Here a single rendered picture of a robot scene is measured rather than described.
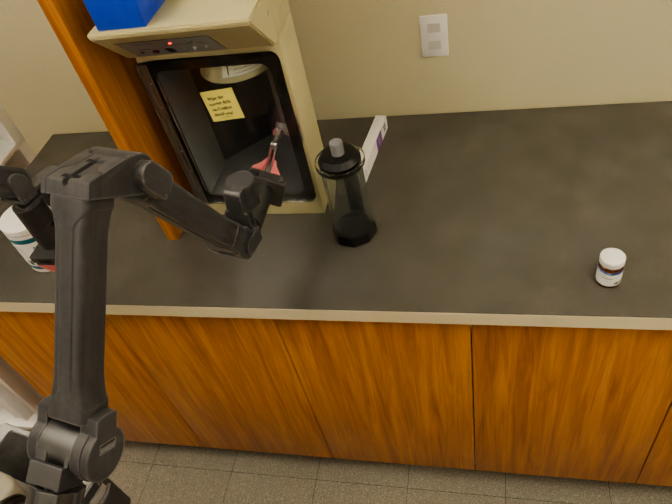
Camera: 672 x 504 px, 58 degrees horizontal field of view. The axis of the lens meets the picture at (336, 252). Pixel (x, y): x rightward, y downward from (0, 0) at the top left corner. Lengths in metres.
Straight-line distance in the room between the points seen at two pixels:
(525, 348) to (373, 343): 0.34
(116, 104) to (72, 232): 0.62
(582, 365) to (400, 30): 0.94
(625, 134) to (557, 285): 0.53
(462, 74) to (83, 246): 1.20
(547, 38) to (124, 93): 1.04
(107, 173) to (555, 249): 0.94
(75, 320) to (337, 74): 1.15
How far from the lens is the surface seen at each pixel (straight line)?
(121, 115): 1.41
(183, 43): 1.24
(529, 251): 1.38
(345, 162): 1.27
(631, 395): 1.61
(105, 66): 1.39
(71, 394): 0.89
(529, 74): 1.76
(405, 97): 1.79
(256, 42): 1.21
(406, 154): 1.65
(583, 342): 1.41
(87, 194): 0.79
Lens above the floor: 1.96
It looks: 46 degrees down
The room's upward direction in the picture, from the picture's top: 15 degrees counter-clockwise
